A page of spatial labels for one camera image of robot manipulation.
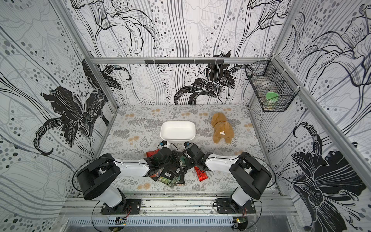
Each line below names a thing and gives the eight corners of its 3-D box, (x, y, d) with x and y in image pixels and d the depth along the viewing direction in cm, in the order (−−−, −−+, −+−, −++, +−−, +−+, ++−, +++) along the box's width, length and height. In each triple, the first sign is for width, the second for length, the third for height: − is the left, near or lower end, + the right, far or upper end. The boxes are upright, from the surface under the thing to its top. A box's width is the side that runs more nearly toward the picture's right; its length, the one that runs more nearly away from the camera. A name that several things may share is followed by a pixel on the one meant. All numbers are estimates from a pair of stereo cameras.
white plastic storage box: (159, 143, 99) (158, 139, 94) (162, 126, 109) (161, 121, 104) (195, 143, 99) (196, 139, 94) (195, 125, 109) (195, 120, 104)
